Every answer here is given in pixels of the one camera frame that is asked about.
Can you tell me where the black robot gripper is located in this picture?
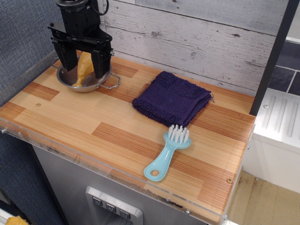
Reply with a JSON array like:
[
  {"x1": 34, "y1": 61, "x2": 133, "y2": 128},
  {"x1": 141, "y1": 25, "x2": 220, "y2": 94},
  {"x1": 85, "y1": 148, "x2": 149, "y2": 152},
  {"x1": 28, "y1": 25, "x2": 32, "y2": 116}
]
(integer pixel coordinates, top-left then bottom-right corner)
[{"x1": 49, "y1": 0, "x2": 113, "y2": 78}]

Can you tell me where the light blue scrub brush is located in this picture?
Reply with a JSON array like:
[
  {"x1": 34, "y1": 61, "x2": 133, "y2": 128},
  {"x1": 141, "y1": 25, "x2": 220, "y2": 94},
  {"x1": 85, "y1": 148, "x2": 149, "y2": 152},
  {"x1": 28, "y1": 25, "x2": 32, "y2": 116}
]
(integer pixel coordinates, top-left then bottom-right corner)
[{"x1": 144, "y1": 125, "x2": 191, "y2": 182}]

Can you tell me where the plastic chicken drumstick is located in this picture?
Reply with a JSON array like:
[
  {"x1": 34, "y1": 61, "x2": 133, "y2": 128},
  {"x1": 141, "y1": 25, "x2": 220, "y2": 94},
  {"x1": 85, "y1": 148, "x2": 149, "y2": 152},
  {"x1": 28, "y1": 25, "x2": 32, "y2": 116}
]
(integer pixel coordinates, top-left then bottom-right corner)
[{"x1": 72, "y1": 52, "x2": 94, "y2": 87}]

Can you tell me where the small metal pot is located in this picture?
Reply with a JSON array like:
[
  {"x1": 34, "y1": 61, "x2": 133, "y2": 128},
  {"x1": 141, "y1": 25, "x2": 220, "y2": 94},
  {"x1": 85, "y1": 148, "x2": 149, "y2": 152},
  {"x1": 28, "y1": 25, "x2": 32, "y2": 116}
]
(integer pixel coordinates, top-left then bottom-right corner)
[{"x1": 51, "y1": 57, "x2": 121, "y2": 93}]

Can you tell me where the folded purple towel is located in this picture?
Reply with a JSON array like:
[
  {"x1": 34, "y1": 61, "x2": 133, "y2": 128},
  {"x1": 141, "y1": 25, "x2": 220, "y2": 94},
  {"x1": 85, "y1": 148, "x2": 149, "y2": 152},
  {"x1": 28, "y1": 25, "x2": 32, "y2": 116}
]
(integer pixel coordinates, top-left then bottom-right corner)
[{"x1": 132, "y1": 71, "x2": 212, "y2": 128}]

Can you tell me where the clear acrylic table guard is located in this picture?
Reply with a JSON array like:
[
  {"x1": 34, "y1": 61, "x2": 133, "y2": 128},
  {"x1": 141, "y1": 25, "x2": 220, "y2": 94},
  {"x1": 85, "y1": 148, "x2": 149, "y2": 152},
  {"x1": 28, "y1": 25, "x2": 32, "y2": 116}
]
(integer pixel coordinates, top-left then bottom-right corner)
[{"x1": 0, "y1": 115, "x2": 231, "y2": 225}]

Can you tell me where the grey toy fridge cabinet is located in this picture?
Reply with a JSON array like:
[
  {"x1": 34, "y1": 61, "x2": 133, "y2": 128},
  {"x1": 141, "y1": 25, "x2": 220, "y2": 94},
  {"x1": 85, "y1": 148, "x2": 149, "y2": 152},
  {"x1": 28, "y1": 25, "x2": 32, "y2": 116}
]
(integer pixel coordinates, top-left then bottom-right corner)
[{"x1": 34, "y1": 146, "x2": 223, "y2": 225}]

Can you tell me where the yellow object bottom left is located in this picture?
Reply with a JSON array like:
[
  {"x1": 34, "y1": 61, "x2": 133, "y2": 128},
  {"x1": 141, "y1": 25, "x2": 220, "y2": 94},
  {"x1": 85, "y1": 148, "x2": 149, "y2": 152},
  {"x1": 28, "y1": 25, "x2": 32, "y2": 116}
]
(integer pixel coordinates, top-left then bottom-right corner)
[{"x1": 5, "y1": 216, "x2": 29, "y2": 225}]

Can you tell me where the white toy sink unit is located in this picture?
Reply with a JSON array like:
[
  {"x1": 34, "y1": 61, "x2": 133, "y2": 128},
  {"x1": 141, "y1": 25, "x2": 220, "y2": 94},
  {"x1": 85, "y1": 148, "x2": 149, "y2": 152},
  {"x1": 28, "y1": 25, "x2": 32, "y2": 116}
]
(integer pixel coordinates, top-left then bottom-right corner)
[{"x1": 242, "y1": 89, "x2": 300, "y2": 193}]

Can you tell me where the black right post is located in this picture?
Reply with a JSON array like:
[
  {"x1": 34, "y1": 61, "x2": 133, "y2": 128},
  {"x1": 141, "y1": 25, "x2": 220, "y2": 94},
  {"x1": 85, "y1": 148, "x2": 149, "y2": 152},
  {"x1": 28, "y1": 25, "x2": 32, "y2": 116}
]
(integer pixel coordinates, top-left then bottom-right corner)
[{"x1": 249, "y1": 0, "x2": 300, "y2": 116}]

